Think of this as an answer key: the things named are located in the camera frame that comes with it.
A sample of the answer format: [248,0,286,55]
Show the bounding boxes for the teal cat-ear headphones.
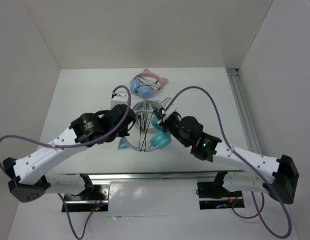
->
[117,112,172,152]

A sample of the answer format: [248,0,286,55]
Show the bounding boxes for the black headphone cable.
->
[137,104,155,153]

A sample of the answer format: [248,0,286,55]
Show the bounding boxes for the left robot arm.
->
[3,104,136,203]

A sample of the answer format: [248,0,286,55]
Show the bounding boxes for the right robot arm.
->
[154,108,299,205]

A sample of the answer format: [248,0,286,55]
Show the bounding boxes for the grey white headphones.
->
[133,100,160,134]

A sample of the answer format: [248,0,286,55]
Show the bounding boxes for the pink blue cat-ear headphones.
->
[129,68,168,99]

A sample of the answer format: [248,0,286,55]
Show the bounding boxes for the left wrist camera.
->
[110,92,129,109]

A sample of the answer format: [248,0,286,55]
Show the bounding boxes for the aluminium front rail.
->
[54,169,245,181]

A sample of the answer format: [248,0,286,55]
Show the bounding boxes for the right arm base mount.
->
[196,182,245,210]

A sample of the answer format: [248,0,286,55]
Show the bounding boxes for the aluminium side rail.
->
[226,68,262,154]

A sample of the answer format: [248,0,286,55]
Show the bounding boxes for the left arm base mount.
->
[64,181,110,213]

